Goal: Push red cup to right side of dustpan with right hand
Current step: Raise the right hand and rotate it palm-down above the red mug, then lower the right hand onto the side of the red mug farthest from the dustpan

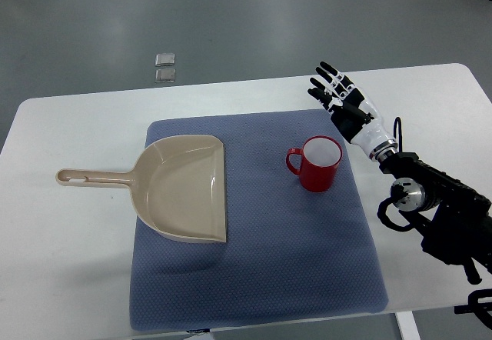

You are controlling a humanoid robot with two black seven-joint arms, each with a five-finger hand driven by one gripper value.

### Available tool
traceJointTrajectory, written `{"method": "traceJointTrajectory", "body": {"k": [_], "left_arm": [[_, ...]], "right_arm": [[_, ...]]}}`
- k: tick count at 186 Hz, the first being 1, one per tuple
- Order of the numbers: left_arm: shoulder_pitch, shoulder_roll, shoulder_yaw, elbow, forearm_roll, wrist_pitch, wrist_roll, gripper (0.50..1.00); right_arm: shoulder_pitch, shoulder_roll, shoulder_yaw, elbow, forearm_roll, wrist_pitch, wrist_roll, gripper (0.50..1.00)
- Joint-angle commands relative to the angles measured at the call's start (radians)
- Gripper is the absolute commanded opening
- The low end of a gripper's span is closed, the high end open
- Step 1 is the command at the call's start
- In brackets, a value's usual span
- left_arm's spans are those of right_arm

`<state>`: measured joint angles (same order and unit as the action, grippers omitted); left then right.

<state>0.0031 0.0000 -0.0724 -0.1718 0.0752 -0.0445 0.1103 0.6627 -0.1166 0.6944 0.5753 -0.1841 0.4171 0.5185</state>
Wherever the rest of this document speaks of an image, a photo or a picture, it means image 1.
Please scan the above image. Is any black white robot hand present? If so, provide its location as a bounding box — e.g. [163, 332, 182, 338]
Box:
[307, 62, 398, 162]

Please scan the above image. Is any red cup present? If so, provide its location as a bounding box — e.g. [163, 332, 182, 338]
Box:
[285, 135, 343, 193]

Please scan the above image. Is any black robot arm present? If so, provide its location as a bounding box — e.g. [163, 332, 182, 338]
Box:
[377, 145, 491, 285]

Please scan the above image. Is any beige plastic dustpan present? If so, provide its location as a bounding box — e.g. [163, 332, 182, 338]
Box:
[55, 135, 228, 243]

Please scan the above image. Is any blue-grey mat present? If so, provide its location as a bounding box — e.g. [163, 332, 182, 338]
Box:
[129, 109, 388, 332]

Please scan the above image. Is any lower metal floor plate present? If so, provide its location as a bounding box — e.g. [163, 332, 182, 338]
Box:
[155, 68, 176, 83]

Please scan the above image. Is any metal floor plate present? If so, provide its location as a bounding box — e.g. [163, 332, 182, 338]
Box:
[155, 53, 175, 67]
[155, 68, 176, 83]

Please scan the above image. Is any upper metal floor plate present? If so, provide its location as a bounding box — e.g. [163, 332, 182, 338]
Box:
[155, 53, 175, 67]

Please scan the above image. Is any white table leg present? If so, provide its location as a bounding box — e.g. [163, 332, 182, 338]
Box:
[395, 311, 421, 340]

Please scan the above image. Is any black device at edge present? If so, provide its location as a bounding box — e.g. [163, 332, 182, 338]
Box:
[454, 288, 492, 329]

